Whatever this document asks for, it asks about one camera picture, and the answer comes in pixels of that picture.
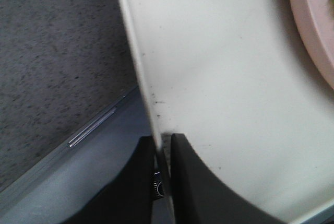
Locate black built-in dishwasher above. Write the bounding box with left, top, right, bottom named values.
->
left=1, top=87, right=151, bottom=223

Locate cream bear serving tray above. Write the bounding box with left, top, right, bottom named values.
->
left=119, top=0, right=333, bottom=223

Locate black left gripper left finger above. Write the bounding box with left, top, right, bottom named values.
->
left=64, top=136, right=156, bottom=223

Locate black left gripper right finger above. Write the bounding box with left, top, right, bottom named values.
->
left=170, top=134, right=282, bottom=223

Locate pink round plate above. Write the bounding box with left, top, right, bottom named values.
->
left=290, top=0, right=333, bottom=87

